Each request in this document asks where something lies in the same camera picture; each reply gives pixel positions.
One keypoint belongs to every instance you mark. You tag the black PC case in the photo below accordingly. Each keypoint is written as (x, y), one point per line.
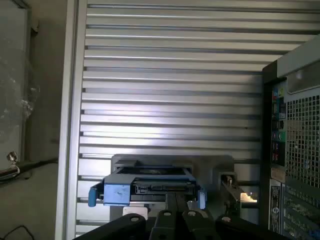
(295, 140)

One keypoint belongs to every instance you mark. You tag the clear plastic sheet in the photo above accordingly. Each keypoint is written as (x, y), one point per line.
(17, 82)

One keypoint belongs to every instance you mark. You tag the disk in blue carrier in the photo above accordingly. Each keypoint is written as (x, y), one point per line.
(150, 187)

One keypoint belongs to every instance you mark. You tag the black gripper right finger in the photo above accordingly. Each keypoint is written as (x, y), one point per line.
(207, 226)

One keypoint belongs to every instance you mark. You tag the grey parts rack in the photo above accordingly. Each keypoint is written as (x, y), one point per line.
(220, 170)

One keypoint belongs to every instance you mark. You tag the aluminium table frame rail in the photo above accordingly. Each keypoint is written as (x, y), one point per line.
(68, 117)

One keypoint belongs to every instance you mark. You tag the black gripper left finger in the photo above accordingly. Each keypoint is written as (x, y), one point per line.
(140, 225)

